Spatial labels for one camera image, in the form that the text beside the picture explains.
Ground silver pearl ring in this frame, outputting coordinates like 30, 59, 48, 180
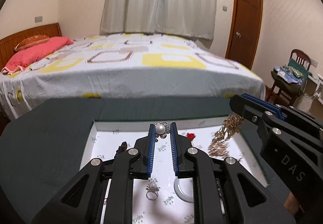
146, 183, 161, 201

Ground dark green table cloth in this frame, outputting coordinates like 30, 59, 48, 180
0, 96, 291, 224

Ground wooden headboard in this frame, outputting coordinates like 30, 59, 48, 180
0, 23, 62, 68

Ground white jade bangle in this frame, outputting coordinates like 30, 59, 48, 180
174, 178, 194, 203

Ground wall power socket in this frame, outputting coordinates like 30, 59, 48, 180
35, 16, 43, 23

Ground red cord gold charm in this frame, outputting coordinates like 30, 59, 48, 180
186, 133, 196, 141

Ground orange cushion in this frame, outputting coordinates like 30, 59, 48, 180
14, 35, 49, 52

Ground dark green tray box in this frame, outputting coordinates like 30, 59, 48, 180
80, 119, 294, 223

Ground rose gold chain bracelet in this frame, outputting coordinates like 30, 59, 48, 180
207, 113, 245, 158

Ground silver pearl flower brooch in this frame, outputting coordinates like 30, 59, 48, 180
155, 121, 170, 139

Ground pile of clothes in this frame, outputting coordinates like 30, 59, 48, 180
271, 58, 309, 96

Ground brown wooden door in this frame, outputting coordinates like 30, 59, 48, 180
225, 0, 263, 69

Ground bed with patterned sheet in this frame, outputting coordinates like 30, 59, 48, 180
1, 33, 265, 120

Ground pink pillow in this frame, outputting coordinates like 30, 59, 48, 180
1, 37, 74, 75

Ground wooden chair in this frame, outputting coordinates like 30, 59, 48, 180
266, 49, 311, 105

